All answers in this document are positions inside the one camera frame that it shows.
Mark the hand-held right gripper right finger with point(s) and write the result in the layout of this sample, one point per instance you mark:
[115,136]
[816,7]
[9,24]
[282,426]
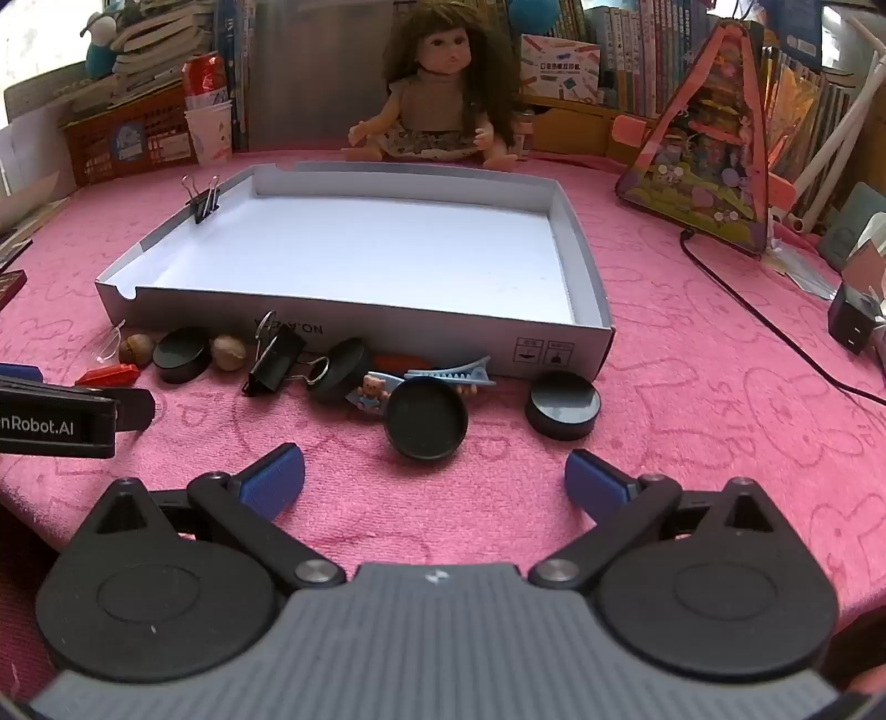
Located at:
[596,484]

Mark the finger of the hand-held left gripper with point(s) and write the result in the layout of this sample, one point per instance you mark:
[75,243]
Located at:
[135,408]
[21,372]

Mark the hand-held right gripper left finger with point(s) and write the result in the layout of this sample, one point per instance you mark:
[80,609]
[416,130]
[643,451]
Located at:
[273,481]

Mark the red hair clip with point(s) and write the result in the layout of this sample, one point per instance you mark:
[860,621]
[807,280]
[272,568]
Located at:
[107,376]

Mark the clear plastic hook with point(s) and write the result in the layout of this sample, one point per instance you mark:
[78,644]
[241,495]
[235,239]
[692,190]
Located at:
[109,344]

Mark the black round lid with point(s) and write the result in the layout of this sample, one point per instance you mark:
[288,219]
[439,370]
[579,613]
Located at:
[342,372]
[181,356]
[426,419]
[562,408]

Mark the light brown nut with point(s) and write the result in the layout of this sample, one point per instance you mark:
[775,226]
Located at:
[227,352]

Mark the large black binder clip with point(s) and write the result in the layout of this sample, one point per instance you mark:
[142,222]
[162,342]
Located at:
[273,367]

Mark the bear hair clip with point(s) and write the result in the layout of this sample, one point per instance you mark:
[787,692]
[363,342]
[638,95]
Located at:
[372,392]

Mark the orange hair clip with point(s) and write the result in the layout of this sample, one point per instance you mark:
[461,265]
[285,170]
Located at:
[401,362]

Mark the light blue hair clip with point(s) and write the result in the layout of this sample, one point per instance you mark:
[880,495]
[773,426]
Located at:
[450,377]

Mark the white cardboard box tray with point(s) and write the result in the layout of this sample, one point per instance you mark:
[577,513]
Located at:
[360,242]

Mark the pink bunny-print cloth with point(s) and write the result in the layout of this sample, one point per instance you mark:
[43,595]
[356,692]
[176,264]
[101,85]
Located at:
[692,415]

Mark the small black binder clip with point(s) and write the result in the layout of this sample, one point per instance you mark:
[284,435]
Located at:
[205,204]

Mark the orange plastic basket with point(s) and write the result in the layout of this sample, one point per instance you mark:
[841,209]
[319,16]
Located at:
[124,142]

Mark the white paper cup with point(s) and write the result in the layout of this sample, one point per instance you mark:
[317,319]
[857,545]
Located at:
[210,131]

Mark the clear plastic packet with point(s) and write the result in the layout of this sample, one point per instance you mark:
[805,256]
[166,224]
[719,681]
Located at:
[803,270]

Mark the black power adapter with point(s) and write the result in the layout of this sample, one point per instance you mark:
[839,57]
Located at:
[851,322]

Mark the red drink can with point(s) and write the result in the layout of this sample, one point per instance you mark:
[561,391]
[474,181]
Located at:
[205,79]

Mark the blue plush toy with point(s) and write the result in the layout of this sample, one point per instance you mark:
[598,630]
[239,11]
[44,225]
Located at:
[100,45]

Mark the pink triangular toy bag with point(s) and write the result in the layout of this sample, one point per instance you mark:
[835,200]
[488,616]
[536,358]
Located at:
[713,159]

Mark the blue upright booklets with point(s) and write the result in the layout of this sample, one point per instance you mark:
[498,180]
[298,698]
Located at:
[232,76]

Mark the yellow wooden shelf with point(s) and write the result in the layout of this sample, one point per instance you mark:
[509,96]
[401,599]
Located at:
[574,131]

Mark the small brown jar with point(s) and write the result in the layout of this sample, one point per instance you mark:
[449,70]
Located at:
[524,135]

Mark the stack of lying books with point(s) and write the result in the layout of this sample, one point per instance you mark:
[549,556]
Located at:
[163,41]

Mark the grey translucent storage box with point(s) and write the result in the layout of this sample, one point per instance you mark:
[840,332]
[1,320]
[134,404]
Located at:
[311,69]

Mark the white stand legs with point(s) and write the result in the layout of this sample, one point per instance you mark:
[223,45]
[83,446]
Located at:
[830,152]

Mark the colourful printed carton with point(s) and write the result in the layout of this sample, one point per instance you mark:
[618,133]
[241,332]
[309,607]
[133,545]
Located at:
[561,69]

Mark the long-haired baby doll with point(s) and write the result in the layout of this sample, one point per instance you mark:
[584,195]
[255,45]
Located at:
[429,90]

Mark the row of upright books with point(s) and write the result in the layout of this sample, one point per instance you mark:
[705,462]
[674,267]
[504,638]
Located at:
[650,55]

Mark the blue fuzzy ball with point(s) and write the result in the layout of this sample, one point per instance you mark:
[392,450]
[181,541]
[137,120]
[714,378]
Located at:
[533,8]

